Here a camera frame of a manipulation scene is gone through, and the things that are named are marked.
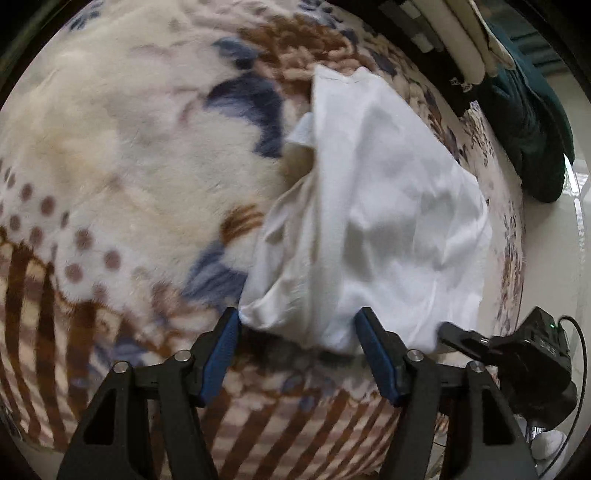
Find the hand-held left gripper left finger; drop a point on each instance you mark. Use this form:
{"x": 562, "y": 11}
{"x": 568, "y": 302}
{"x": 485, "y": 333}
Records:
{"x": 221, "y": 360}

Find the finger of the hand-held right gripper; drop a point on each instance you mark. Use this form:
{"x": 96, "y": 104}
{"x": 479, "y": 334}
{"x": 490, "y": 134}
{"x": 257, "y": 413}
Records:
{"x": 464, "y": 342}

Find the white t-shirt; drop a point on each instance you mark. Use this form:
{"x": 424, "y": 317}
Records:
{"x": 378, "y": 207}

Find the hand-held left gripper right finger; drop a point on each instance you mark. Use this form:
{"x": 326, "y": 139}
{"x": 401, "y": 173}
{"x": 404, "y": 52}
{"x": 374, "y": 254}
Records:
{"x": 376, "y": 360}

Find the floral plush blanket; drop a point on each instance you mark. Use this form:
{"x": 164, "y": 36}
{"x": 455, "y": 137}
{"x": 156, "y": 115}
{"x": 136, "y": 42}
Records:
{"x": 115, "y": 161}

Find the black folded clothes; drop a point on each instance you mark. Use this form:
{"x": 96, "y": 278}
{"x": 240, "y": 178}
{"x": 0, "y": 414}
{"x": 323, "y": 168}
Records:
{"x": 455, "y": 87}

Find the beige folded garment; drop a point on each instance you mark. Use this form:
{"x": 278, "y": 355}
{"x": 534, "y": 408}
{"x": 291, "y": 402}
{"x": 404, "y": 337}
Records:
{"x": 461, "y": 46}

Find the teal comforter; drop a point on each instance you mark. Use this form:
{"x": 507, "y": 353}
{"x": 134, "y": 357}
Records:
{"x": 531, "y": 129}

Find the cream folded shirt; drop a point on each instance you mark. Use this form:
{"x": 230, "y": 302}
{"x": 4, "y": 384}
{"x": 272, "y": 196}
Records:
{"x": 494, "y": 46}

